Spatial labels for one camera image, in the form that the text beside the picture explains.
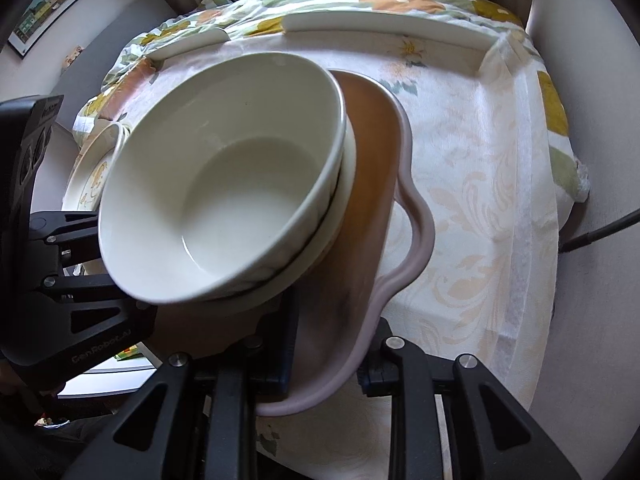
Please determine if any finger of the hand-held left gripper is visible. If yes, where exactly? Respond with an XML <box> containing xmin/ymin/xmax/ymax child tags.
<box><xmin>0</xmin><ymin>272</ymin><xmax>158</xmax><ymax>392</ymax></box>
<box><xmin>27</xmin><ymin>209</ymin><xmax>106</xmax><ymax>277</ymax></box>

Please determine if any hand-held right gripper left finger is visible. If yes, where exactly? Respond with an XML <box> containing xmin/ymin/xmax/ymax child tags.
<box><xmin>112</xmin><ymin>305</ymin><xmax>301</xmax><ymax>480</ymax></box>

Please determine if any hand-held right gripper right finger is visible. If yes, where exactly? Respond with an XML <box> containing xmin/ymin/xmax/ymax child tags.
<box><xmin>357</xmin><ymin>317</ymin><xmax>583</xmax><ymax>480</ymax></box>

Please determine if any small plate with yellow print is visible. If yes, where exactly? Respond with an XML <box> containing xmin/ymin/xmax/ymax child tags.
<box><xmin>62</xmin><ymin>121</ymin><xmax>132</xmax><ymax>211</ymax></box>

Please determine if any round cream bowl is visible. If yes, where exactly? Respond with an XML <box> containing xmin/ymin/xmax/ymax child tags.
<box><xmin>97</xmin><ymin>51</ymin><xmax>347</xmax><ymax>306</ymax></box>

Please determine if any ribbed cream bowl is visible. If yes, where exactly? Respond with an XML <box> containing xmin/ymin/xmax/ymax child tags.
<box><xmin>240</xmin><ymin>122</ymin><xmax>358</xmax><ymax>306</ymax></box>

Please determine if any pink square bowl with handles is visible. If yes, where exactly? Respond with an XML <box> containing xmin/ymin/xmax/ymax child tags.
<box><xmin>150</xmin><ymin>69</ymin><xmax>436</xmax><ymax>417</ymax></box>

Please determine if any pale patterned tablecloth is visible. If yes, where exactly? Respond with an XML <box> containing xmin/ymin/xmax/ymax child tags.
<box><xmin>100</xmin><ymin>25</ymin><xmax>561</xmax><ymax>461</ymax></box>

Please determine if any framed wall poster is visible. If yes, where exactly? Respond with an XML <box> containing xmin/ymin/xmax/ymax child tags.
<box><xmin>7</xmin><ymin>0</ymin><xmax>111</xmax><ymax>56</ymax></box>

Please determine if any black cable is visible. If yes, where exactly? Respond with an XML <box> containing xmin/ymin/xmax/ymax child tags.
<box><xmin>559</xmin><ymin>212</ymin><xmax>640</xmax><ymax>253</ymax></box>

